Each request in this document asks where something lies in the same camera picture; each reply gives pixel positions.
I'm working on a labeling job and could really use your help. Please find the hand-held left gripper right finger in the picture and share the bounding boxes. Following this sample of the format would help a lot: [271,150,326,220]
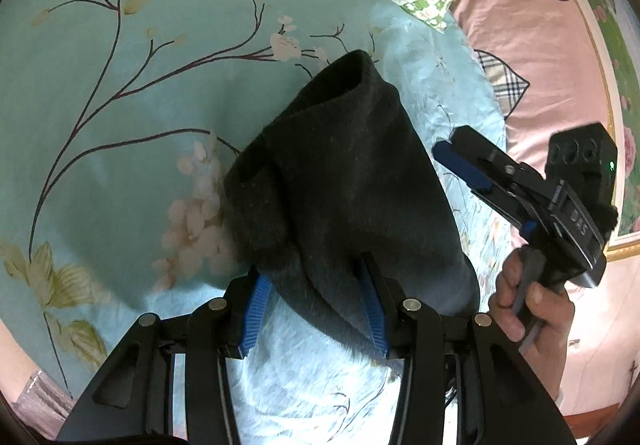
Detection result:
[357,252,578,445]

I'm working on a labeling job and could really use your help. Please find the black pants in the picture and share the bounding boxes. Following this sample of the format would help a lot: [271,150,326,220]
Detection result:
[222,50,482,362]

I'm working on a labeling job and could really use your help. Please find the pink patterned pillow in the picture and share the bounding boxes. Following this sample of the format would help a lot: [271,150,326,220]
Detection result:
[447,0,640,426]

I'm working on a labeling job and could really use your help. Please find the pink striped cloth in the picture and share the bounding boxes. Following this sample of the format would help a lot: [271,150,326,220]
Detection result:
[11,366,77,427]

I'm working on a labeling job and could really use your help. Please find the teal floral bed sheet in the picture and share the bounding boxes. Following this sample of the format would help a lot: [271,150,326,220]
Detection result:
[0,0,516,445]

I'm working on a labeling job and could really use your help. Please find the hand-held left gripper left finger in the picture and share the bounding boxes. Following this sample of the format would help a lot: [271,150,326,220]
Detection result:
[56,265,276,445]

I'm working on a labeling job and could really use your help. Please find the gold framed floral wall picture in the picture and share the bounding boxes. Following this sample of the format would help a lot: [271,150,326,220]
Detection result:
[540,0,640,257]

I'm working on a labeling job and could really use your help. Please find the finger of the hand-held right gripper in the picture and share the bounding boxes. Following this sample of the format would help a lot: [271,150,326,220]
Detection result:
[432,125,532,192]
[470,182,542,234]

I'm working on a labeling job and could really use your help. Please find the person's right hand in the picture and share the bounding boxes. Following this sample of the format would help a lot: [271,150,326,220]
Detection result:
[487,247,577,398]

